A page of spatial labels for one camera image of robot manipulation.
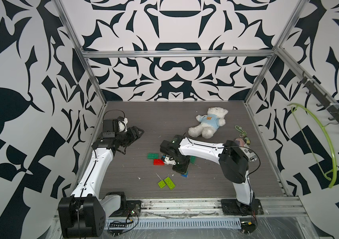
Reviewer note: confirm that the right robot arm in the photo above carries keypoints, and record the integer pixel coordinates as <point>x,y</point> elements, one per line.
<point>230,156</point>

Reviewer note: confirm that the red lego brick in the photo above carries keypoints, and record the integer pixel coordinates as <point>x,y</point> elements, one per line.
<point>158,162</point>

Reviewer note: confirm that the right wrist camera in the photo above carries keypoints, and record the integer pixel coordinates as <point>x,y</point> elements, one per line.
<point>168,160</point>

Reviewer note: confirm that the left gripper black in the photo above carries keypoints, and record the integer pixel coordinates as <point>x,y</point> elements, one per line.
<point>131,135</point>

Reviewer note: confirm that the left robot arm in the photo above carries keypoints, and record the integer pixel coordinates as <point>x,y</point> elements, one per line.
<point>83,214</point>

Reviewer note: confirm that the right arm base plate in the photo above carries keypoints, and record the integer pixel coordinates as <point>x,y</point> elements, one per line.
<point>233,207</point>

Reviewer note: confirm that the long lime lego brick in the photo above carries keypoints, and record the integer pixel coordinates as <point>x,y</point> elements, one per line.
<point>169,183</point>

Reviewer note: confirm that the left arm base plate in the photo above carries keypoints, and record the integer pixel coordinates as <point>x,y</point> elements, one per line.
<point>127,207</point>

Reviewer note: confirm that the small lime lego brick lower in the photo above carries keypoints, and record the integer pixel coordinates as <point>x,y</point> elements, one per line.
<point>161,184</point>

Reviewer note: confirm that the dark green lego brick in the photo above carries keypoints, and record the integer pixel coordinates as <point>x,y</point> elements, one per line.
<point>192,159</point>
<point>153,156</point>

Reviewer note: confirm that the white teddy bear blue shirt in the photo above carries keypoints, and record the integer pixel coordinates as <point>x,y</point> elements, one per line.
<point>209,123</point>

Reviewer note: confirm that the black connector box right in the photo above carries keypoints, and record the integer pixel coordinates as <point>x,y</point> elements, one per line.
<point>248,227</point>

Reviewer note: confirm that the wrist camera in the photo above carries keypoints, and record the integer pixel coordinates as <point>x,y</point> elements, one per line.
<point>115,125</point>
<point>168,160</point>

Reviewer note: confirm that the black usb hub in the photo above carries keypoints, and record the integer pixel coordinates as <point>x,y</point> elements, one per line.
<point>117,225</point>

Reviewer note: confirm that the white slotted cable duct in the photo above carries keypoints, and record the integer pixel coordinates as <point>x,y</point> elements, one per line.
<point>188,223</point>

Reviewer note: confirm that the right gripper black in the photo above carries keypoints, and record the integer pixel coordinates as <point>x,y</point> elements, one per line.
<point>180,170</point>

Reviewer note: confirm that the green plastic hanger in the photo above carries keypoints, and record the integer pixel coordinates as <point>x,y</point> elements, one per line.
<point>330,175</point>

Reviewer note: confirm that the black wall hook rail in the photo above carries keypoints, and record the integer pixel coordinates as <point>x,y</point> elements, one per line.
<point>325,101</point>

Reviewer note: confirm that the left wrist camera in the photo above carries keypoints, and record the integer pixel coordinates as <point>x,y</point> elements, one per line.
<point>115,125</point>

